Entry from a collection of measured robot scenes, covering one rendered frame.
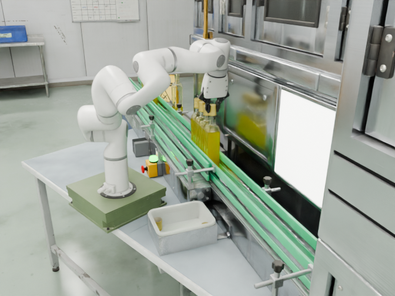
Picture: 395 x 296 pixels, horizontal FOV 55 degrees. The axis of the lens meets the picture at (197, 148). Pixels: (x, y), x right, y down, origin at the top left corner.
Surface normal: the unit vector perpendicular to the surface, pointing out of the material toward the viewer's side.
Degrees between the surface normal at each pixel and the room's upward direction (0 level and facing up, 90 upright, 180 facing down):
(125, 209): 90
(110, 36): 90
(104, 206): 2
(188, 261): 0
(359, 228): 90
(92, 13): 90
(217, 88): 107
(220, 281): 0
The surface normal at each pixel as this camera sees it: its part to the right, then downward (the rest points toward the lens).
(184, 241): 0.35, 0.36
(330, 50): -0.94, 0.14
